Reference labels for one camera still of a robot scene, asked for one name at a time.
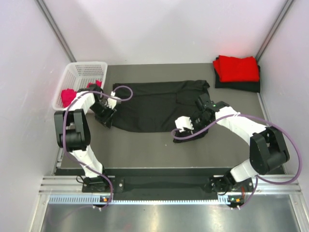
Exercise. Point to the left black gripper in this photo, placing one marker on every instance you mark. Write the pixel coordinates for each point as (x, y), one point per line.
(106, 120)

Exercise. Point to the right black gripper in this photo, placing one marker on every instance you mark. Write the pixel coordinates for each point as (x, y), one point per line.
(192, 119)

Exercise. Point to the black t-shirt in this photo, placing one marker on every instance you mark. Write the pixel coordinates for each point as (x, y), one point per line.
(244, 86)
(154, 107)

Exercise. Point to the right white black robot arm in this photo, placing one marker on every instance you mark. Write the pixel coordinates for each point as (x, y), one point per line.
(267, 147)

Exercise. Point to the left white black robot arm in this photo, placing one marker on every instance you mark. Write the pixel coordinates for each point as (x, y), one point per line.
(73, 133)

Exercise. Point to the pink crumpled t-shirt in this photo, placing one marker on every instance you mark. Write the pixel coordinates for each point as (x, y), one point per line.
(68, 95)

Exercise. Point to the white plastic basket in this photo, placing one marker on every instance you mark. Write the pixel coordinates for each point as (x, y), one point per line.
(78, 75)

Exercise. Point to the red folded t-shirt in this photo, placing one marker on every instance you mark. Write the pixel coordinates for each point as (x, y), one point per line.
(232, 69)

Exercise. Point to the black folded t-shirt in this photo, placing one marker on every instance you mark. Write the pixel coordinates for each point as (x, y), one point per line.
(244, 86)

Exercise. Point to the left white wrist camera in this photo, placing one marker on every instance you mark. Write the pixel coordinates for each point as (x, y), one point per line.
(113, 100)

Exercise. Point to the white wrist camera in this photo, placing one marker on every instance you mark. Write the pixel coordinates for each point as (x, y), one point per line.
(184, 123)
(113, 100)

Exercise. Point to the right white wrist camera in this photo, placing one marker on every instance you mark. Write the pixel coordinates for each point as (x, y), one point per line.
(184, 123)

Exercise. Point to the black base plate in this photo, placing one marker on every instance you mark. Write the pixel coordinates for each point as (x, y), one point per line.
(205, 184)

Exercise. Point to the grey slotted cable duct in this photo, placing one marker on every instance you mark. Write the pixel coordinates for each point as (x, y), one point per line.
(101, 200)

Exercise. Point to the aluminium frame rail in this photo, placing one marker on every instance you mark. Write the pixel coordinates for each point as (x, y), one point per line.
(67, 185)

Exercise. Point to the left aluminium corner post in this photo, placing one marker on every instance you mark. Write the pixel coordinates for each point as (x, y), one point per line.
(55, 29)

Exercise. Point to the aluminium corner post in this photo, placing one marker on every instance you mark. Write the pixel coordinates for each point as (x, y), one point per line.
(55, 29)
(274, 28)

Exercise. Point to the right aluminium corner post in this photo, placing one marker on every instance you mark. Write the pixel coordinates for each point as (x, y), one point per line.
(274, 28)

